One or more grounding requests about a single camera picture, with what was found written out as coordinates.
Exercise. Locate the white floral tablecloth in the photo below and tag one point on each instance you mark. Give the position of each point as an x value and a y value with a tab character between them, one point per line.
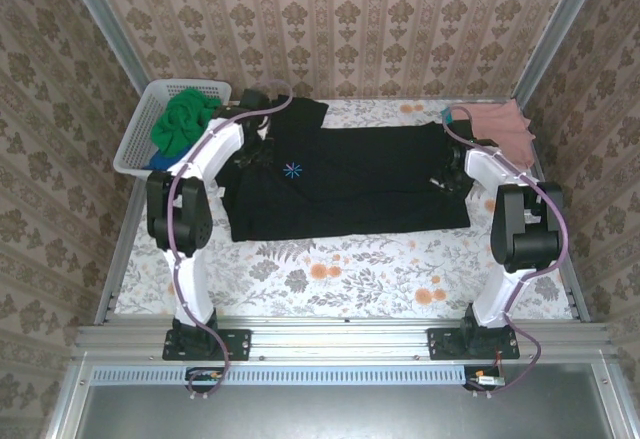
350	279

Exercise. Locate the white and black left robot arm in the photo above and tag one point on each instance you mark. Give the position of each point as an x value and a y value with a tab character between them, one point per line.
192	284

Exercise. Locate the blue t-shirt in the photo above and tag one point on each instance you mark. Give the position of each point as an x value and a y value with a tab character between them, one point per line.
162	159

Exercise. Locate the black t-shirt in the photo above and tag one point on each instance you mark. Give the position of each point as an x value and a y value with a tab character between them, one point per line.
350	184

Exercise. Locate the aluminium front frame rail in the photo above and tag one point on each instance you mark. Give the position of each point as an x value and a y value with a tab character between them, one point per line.
340	339

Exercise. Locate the white plastic lattice basket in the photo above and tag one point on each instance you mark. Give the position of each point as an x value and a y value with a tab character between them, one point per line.
135	129

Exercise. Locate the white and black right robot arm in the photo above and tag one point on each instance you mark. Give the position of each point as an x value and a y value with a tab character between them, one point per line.
525	244

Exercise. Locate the green t-shirt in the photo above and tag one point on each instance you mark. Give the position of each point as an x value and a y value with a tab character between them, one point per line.
180	124

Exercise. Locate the aluminium table side rail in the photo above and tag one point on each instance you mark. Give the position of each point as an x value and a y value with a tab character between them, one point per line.
576	299
112	279

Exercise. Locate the teal folded t-shirt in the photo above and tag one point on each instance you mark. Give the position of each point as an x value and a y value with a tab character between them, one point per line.
448	118

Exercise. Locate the aluminium corner post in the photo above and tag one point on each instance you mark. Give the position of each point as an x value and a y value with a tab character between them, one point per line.
114	34
555	34

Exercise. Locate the grey metal sheet panel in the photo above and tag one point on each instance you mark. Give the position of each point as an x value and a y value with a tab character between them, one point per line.
325	414

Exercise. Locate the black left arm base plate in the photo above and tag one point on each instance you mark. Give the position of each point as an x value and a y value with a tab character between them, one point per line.
235	344

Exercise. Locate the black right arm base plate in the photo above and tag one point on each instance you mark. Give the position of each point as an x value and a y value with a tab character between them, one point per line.
440	344

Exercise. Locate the pink folded t-shirt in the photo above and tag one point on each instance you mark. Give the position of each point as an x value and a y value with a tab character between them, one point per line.
505	129

